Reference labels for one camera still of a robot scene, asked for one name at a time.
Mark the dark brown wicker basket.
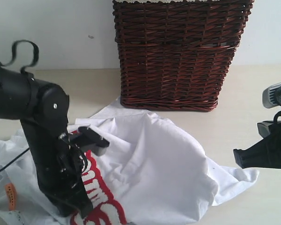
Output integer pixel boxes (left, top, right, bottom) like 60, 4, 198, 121
113, 0, 253, 112

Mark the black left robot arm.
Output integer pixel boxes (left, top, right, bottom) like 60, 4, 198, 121
0, 63, 93, 218

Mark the white t-shirt with red logo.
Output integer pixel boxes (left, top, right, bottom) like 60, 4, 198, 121
0, 101, 259, 225

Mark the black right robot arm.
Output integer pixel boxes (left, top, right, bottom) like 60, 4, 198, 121
233, 111, 281, 169

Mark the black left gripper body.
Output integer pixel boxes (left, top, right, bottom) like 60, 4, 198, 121
32, 134, 86, 211

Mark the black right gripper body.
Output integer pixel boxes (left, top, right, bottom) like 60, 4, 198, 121
264, 110, 281, 170

